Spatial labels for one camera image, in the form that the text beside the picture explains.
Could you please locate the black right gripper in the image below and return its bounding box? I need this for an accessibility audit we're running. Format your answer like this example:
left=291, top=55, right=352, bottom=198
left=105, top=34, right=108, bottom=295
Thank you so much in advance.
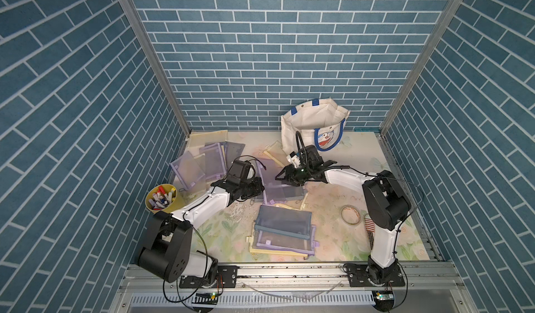
left=275, top=165, right=313, bottom=188

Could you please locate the grey purple mesh pouch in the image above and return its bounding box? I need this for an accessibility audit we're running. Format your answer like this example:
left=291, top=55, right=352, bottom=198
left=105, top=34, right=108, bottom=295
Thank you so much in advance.
left=254, top=159, right=306, bottom=205

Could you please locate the blue mesh pencil pouch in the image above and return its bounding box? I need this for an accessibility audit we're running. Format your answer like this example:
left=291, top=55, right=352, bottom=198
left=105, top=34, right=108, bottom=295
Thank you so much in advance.
left=254, top=205, right=312, bottom=239

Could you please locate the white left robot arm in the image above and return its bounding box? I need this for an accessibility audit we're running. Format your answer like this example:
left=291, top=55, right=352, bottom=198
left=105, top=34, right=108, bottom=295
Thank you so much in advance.
left=135, top=158, right=264, bottom=286

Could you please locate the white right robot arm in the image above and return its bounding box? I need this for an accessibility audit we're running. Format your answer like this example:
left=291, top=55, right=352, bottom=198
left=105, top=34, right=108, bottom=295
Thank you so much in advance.
left=275, top=145, right=411, bottom=286

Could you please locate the purple mesh pouch upright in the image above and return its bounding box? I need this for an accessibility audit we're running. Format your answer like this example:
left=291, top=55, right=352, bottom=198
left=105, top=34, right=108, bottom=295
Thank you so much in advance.
left=199, top=143, right=227, bottom=182

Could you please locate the yellow mesh pouch by bag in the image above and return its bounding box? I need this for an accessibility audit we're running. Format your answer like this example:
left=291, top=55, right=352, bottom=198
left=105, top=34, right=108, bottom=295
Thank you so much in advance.
left=263, top=141, right=289, bottom=168

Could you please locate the white canvas Doraemon tote bag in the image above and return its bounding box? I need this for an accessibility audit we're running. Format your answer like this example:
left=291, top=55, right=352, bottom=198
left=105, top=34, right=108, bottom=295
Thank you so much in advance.
left=281, top=98, right=351, bottom=159

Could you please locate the clear tape roll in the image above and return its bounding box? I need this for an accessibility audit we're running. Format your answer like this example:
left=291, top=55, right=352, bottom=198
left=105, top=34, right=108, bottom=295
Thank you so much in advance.
left=340, top=205, right=362, bottom=226

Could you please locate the yellow cup of markers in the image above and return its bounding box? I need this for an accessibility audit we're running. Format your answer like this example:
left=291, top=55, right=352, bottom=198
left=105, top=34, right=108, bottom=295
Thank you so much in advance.
left=145, top=184, right=185, bottom=214

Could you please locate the striped tape roll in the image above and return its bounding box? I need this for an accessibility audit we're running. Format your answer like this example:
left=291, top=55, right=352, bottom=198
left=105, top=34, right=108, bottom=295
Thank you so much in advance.
left=364, top=214, right=376, bottom=248

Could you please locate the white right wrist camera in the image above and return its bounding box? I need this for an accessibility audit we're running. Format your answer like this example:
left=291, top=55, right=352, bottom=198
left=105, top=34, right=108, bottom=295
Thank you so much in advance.
left=286, top=152, right=301, bottom=168

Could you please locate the aluminium front rail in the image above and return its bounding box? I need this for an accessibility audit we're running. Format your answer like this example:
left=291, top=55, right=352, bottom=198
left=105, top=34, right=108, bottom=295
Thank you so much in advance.
left=120, top=261, right=465, bottom=291

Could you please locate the aluminium corner frame post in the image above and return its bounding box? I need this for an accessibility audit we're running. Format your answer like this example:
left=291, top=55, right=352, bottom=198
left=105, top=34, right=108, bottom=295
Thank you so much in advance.
left=379, top=0, right=463, bottom=137

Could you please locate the left aluminium corner post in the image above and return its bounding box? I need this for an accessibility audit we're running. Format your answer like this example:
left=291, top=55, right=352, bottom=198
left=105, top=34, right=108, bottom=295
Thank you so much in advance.
left=118, top=0, right=191, bottom=137

